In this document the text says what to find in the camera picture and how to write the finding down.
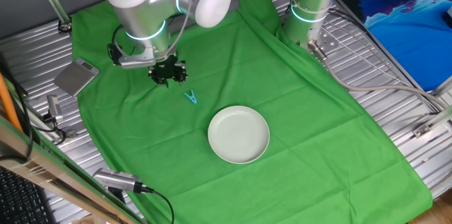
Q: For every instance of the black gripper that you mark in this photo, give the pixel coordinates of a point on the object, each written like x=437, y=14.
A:
x=166, y=66

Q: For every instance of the blue plastic clothespin clamp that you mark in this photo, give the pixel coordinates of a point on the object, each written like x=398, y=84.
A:
x=193, y=99

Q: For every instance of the white round bowl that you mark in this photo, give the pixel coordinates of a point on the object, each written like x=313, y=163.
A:
x=238, y=135

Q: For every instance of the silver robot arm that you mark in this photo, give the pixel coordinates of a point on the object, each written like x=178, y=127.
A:
x=141, y=15

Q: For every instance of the silver digital kitchen scale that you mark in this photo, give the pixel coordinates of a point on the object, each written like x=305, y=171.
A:
x=74, y=77

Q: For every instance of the green cloth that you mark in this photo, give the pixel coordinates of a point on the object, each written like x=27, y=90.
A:
x=282, y=111

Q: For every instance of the orange pole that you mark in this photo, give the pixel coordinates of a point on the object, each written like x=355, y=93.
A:
x=8, y=107

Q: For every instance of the black keyboard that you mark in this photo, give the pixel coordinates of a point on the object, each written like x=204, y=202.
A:
x=21, y=203

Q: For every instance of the blue patterned mat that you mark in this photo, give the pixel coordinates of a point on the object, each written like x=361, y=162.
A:
x=406, y=40

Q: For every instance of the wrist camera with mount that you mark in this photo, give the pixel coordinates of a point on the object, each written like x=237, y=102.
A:
x=136, y=62

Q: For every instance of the metal camera mount arm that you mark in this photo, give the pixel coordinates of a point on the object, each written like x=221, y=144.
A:
x=71, y=134

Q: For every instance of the silver exterior camera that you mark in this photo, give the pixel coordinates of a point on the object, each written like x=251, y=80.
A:
x=54, y=107
x=116, y=179

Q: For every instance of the black camera stand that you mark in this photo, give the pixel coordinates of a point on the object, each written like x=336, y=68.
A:
x=116, y=194

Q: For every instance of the wooden frame beam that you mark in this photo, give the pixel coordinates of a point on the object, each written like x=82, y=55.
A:
x=53, y=178

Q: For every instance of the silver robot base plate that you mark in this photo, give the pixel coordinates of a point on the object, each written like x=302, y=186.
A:
x=330, y=42

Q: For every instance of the aluminium profile with bracket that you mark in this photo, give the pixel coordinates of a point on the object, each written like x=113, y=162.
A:
x=438, y=119

